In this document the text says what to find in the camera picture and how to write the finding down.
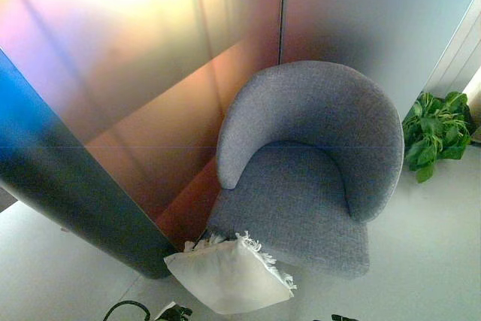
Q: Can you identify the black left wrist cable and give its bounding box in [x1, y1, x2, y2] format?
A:
[102, 299, 152, 321]

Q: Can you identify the grey fabric tub armchair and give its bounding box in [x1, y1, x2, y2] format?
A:
[205, 59, 406, 280]

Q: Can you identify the white fringed pillow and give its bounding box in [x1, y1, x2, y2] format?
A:
[163, 229, 298, 315]

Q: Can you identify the green leafy potted plant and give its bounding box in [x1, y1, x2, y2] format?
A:
[401, 90, 473, 183]

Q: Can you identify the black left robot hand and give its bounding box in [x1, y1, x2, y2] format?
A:
[155, 301, 194, 321]

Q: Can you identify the dark rounded partition panel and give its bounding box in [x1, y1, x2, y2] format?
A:
[0, 47, 178, 280]

